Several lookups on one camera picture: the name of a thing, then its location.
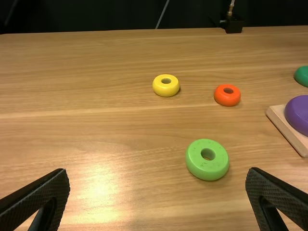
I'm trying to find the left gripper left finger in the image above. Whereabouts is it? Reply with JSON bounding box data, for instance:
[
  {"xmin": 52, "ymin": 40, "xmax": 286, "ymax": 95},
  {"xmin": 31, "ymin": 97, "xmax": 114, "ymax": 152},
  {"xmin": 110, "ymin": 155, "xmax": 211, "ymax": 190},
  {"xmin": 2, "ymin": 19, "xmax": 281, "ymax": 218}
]
[{"xmin": 0, "ymin": 168, "xmax": 71, "ymax": 231}]

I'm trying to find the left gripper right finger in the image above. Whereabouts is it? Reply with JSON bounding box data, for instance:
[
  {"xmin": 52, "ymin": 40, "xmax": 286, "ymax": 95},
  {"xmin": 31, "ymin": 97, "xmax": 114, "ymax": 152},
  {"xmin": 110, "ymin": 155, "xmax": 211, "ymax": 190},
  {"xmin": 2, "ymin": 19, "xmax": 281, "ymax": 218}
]
[{"xmin": 245, "ymin": 167, "xmax": 308, "ymax": 231}]

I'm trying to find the orange ring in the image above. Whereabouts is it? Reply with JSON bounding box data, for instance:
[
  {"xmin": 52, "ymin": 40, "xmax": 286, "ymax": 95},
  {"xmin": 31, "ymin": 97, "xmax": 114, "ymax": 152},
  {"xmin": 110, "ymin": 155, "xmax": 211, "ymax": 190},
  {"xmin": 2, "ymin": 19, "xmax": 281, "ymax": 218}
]
[{"xmin": 213, "ymin": 84, "xmax": 242, "ymax": 107}]

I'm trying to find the black clamp stand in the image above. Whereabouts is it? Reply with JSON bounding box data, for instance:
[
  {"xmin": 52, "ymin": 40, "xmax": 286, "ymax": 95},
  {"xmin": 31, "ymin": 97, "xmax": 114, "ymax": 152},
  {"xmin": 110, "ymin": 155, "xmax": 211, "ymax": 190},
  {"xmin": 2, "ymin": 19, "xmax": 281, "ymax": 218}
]
[{"xmin": 208, "ymin": 0, "xmax": 245, "ymax": 34}]

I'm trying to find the thin grey cable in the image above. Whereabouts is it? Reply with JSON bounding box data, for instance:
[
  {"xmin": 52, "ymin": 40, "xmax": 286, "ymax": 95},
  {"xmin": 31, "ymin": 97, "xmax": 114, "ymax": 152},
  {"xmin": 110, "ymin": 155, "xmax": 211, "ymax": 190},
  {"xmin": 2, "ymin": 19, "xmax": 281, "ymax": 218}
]
[{"xmin": 155, "ymin": 0, "xmax": 170, "ymax": 29}]

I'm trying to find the dark green ring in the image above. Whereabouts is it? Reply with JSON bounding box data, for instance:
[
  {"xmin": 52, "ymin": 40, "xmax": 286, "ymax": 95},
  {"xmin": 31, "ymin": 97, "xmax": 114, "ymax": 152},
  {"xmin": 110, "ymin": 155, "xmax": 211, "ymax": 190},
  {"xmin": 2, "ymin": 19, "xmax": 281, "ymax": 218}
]
[{"xmin": 294, "ymin": 65, "xmax": 308, "ymax": 88}]

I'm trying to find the light green ring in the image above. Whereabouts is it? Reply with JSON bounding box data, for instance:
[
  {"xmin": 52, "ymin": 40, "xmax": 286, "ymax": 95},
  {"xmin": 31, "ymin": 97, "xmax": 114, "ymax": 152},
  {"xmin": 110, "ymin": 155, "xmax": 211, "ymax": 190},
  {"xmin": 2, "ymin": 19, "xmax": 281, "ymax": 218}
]
[{"xmin": 185, "ymin": 138, "xmax": 230, "ymax": 181}]

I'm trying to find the wooden peg base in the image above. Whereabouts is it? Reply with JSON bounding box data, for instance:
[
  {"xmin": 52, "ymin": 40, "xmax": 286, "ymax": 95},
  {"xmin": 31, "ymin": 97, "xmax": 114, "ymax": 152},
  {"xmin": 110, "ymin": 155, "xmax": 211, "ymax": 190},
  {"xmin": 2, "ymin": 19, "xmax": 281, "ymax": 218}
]
[{"xmin": 265, "ymin": 104, "xmax": 308, "ymax": 158}]

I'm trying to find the purple ring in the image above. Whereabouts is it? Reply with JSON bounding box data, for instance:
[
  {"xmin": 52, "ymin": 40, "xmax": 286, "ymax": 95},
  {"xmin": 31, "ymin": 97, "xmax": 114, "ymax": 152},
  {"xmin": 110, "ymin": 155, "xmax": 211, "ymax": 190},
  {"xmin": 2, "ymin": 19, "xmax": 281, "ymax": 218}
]
[{"xmin": 284, "ymin": 95, "xmax": 308, "ymax": 137}]

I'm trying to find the yellow ring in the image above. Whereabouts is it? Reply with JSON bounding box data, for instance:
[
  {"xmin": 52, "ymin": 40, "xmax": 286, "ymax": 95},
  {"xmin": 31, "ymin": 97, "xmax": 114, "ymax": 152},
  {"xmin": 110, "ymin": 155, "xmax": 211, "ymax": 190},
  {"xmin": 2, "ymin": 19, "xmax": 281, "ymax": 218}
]
[{"xmin": 152, "ymin": 74, "xmax": 180, "ymax": 98}]

